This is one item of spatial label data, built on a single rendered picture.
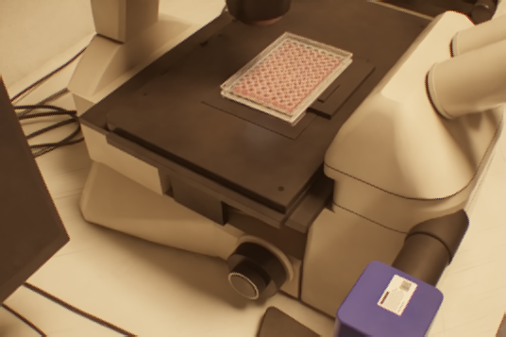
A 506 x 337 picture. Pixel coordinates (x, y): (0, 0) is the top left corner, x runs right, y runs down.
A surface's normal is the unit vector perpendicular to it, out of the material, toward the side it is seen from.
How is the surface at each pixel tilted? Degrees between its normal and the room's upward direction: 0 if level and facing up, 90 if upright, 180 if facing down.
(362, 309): 0
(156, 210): 49
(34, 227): 86
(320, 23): 0
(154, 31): 90
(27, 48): 90
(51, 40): 90
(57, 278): 0
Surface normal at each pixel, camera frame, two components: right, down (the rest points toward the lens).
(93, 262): -0.02, -0.72
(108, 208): -0.42, -0.04
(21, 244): 0.83, 0.33
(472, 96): -0.55, 0.61
